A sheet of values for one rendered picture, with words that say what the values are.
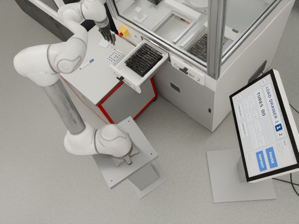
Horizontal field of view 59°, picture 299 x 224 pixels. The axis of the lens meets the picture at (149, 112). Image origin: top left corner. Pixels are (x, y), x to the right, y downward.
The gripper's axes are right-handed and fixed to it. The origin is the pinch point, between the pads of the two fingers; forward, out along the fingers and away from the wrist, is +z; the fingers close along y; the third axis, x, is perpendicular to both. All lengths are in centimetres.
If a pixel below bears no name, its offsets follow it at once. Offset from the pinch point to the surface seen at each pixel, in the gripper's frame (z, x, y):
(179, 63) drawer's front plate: 10, 7, 49
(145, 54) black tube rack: 10.5, 7.2, 21.5
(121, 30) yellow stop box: 9.4, 20.5, -7.3
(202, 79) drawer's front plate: 12, 2, 68
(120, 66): 14.7, -7.4, 6.8
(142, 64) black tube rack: 10.6, -1.7, 23.8
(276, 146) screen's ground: -12, -35, 121
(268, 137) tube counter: -10, -31, 116
